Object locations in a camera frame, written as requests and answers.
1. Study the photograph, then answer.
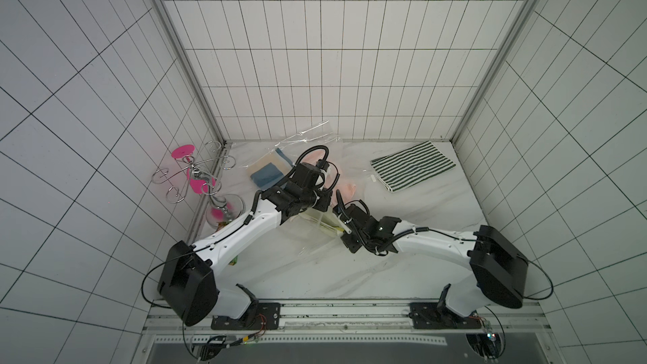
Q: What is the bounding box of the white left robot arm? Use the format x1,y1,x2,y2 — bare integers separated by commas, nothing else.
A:
158,159,334,326

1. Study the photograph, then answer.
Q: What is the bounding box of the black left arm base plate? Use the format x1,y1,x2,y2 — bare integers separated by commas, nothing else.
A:
211,284,281,331

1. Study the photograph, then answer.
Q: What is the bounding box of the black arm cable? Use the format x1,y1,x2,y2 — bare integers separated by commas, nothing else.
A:
140,257,193,309
525,260,555,302

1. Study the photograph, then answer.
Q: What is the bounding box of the pale yellow towel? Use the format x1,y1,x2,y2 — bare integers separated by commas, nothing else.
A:
299,209,345,238

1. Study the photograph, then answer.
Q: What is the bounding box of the clear plastic vacuum bag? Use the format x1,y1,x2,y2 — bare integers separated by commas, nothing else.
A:
229,120,395,264

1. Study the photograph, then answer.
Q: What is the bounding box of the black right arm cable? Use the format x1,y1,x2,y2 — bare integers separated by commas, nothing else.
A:
525,260,555,302

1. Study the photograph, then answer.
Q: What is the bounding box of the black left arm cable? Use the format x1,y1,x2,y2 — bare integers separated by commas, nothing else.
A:
140,257,193,309

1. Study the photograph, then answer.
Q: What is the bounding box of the blue and beige towel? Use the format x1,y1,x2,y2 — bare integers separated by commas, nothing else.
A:
246,148,293,190

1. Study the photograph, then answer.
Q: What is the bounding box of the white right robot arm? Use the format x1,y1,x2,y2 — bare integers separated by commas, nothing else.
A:
333,201,529,317

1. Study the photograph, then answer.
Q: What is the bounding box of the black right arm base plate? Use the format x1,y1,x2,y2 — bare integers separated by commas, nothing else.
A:
409,284,482,330

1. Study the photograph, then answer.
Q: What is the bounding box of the aluminium mounting rail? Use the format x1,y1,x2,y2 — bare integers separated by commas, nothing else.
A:
132,297,564,364

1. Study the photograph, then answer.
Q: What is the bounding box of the green white striped towel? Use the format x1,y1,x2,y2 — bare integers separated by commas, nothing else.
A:
370,142,456,193

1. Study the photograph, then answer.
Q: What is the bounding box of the pink towel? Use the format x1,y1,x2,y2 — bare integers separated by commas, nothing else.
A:
303,150,357,207

